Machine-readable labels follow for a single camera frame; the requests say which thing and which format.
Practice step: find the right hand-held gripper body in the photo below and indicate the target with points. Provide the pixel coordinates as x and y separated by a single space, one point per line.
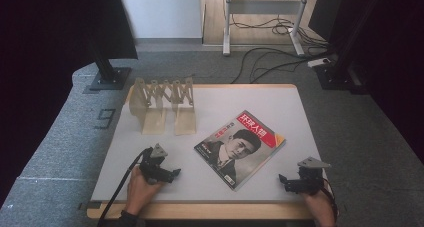
310 178

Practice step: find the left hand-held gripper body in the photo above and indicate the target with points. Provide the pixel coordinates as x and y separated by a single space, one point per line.
153 165

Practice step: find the wooden expandable book rack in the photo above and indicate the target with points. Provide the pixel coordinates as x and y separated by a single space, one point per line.
156 120

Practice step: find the portrait cover magazine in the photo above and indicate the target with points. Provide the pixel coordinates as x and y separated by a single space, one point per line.
246 143

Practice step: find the person's left hand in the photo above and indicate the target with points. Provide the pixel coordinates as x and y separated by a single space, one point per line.
138 190

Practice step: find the person's right hand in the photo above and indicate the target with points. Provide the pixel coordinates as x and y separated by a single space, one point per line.
320 208

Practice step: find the black sleeve cuff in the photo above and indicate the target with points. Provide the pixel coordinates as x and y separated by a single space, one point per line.
128 220

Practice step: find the black metal stand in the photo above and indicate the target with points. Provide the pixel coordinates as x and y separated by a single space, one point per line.
111 77
336 75

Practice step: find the white power strip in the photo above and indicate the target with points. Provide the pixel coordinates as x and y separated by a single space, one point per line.
318 62

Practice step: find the dark curtain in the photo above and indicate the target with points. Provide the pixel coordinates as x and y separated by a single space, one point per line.
393 53
50 27

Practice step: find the white metal desk frame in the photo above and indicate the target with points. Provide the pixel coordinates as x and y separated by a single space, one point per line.
263 7

